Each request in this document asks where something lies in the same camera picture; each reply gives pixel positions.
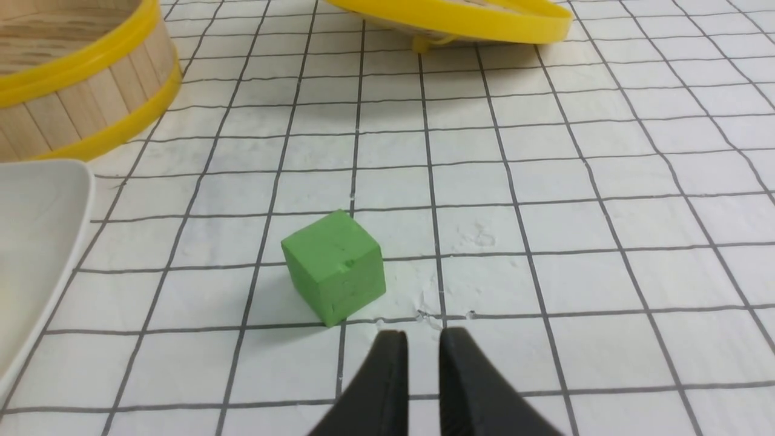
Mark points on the white square plate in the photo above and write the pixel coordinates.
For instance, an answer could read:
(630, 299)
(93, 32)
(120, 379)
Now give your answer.
(45, 209)

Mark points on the bamboo steamer basket yellow rim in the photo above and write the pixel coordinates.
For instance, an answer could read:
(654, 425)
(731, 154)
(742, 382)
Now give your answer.
(80, 78)

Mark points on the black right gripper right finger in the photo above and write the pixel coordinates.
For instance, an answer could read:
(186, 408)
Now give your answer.
(474, 398)

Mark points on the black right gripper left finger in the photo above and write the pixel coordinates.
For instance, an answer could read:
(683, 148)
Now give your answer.
(376, 402)

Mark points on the bamboo steamer lid yellow rim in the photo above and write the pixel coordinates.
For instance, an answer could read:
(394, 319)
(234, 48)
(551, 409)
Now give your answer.
(437, 23)

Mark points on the green foam cube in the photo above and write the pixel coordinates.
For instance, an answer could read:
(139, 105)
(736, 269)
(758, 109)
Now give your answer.
(336, 266)

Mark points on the white grid tablecloth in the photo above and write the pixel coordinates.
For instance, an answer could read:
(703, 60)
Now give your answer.
(598, 214)

